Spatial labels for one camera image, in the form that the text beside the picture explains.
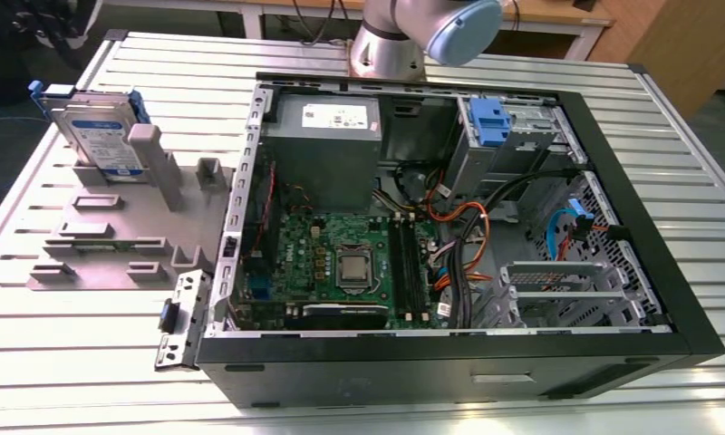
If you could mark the grey power supply unit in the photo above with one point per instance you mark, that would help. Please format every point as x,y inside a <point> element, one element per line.
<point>320,167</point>

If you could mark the green motherboard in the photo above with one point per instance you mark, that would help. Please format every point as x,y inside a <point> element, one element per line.
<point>302,240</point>

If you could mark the black RAM slot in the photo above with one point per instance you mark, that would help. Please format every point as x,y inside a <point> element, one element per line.
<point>416,263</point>
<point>402,263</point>

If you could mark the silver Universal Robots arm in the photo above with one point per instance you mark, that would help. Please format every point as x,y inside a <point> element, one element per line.
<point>387,54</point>

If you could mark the metal drive cage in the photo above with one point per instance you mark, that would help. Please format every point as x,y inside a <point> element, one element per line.
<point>490,167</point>

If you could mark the silver CPU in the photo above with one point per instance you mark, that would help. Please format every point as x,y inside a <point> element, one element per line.
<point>355,267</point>

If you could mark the metal disk bay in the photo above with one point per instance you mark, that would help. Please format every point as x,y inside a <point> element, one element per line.
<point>568,295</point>

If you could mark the wooden desk white frame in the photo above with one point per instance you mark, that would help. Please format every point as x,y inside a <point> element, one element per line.
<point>580,19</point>

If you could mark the hard disk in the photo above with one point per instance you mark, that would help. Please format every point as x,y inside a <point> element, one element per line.
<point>99,136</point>

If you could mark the grey parts rack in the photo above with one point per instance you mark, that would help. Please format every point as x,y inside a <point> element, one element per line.
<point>139,217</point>

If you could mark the blue plastic drive latch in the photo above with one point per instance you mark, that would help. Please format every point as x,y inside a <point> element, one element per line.
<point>490,122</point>

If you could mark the black open PC case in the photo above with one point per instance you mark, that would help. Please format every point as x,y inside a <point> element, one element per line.
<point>399,371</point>

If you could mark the CPU socket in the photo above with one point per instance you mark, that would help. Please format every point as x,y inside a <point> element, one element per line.
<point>354,249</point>

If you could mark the green RAM stick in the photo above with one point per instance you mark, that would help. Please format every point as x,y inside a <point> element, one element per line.
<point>117,247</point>

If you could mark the brown wooden cabinet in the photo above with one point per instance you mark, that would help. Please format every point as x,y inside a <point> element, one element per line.
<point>690,45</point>

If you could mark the black graphics card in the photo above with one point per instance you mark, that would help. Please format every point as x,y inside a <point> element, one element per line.
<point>339,319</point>

